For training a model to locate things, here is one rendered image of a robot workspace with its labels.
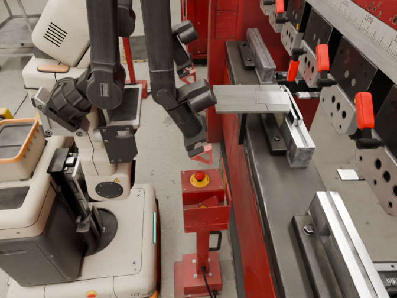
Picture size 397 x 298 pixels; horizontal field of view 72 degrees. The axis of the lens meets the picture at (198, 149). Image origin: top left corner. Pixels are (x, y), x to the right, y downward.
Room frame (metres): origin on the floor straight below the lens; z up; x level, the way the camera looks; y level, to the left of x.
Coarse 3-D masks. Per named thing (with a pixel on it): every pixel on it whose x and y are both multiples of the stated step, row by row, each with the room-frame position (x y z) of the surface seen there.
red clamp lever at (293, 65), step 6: (294, 48) 0.73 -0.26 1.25; (300, 48) 0.73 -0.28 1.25; (294, 54) 0.72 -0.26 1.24; (300, 54) 0.72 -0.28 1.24; (294, 60) 0.72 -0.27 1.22; (294, 66) 0.72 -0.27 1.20; (288, 72) 0.73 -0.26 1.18; (294, 72) 0.72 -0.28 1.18; (288, 78) 0.72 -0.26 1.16; (294, 78) 0.72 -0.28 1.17
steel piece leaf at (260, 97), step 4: (256, 92) 0.91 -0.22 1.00; (260, 92) 0.91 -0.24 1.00; (264, 92) 0.91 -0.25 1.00; (268, 92) 0.91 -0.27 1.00; (272, 92) 0.91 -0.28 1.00; (276, 92) 0.91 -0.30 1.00; (256, 96) 0.88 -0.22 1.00; (260, 96) 0.88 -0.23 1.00; (264, 96) 0.88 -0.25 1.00; (268, 96) 0.88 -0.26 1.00; (272, 96) 0.88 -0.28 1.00; (276, 96) 0.88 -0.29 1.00; (256, 100) 0.86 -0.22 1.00; (260, 100) 0.86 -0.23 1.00; (264, 100) 0.86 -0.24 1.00; (268, 100) 0.86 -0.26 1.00; (272, 100) 0.86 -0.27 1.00; (276, 100) 0.86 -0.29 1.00; (280, 100) 0.86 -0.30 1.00; (276, 104) 0.83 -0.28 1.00; (280, 104) 0.83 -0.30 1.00
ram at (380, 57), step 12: (312, 0) 0.80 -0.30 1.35; (360, 0) 0.57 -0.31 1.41; (372, 0) 0.53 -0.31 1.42; (384, 0) 0.50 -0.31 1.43; (396, 0) 0.47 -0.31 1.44; (324, 12) 0.70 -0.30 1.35; (336, 12) 0.64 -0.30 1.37; (372, 12) 0.51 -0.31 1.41; (384, 12) 0.48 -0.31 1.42; (396, 12) 0.45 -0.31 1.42; (336, 24) 0.63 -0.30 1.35; (348, 24) 0.58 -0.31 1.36; (396, 24) 0.44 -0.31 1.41; (348, 36) 0.56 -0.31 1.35; (360, 36) 0.52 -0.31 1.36; (360, 48) 0.51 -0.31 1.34; (372, 48) 0.47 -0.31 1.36; (372, 60) 0.46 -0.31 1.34; (384, 60) 0.43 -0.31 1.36; (396, 60) 0.40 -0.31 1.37; (384, 72) 0.42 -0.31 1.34; (396, 72) 0.39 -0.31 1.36; (396, 84) 0.38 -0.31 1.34
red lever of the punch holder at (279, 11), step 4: (276, 0) 0.98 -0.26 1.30; (280, 0) 0.98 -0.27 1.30; (276, 4) 0.97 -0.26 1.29; (280, 4) 0.97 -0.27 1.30; (276, 8) 0.97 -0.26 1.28; (280, 8) 0.96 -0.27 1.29; (276, 12) 0.96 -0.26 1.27; (280, 12) 0.95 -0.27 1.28; (280, 16) 0.94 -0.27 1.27; (276, 20) 0.93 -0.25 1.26; (280, 20) 0.93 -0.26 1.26; (284, 20) 0.93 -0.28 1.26; (288, 20) 0.93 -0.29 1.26
